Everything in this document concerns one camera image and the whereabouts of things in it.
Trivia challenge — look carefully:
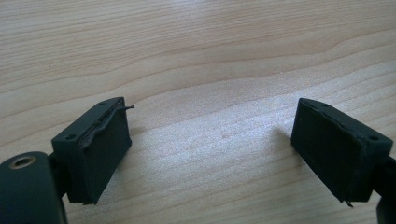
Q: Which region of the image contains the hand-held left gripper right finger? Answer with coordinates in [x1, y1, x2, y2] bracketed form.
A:
[290, 97, 394, 208]

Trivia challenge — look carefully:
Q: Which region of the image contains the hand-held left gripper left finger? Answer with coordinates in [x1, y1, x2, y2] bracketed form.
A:
[50, 96, 135, 206]

